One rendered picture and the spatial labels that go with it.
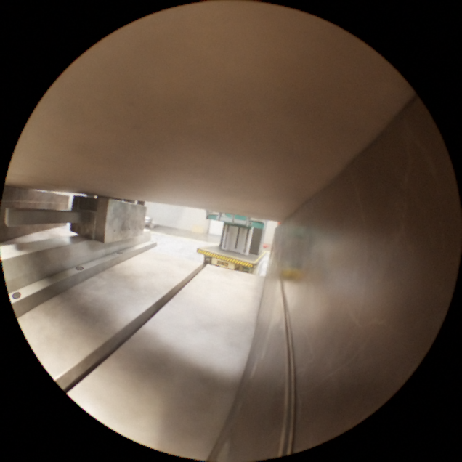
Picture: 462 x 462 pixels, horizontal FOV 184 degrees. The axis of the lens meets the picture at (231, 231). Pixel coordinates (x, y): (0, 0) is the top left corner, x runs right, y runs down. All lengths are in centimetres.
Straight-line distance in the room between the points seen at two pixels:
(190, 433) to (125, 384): 16
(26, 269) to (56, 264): 15
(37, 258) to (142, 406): 55
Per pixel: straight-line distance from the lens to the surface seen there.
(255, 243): 185
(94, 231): 83
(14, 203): 155
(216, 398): 37
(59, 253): 73
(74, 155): 15
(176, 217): 741
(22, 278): 66
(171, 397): 36
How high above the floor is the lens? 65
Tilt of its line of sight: 3 degrees down
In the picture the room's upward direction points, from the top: 10 degrees clockwise
